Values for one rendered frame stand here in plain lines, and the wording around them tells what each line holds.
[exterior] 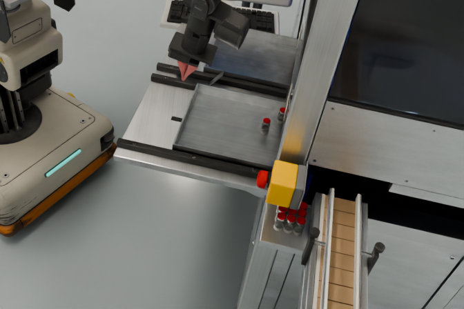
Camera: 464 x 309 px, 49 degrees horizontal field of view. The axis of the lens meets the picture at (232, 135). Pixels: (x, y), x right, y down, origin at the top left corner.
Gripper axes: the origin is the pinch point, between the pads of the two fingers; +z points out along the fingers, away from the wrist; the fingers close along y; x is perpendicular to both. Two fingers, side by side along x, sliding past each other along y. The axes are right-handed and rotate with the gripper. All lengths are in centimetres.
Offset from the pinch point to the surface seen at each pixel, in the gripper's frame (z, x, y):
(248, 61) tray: 18.1, 39.6, 15.9
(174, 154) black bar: 18.2, -8.2, 3.9
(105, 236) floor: 113, 20, -12
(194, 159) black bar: 17.3, -8.3, 9.0
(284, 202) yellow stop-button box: 5.3, -22.2, 30.0
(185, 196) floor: 108, 50, 14
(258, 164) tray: 13.1, -6.5, 24.5
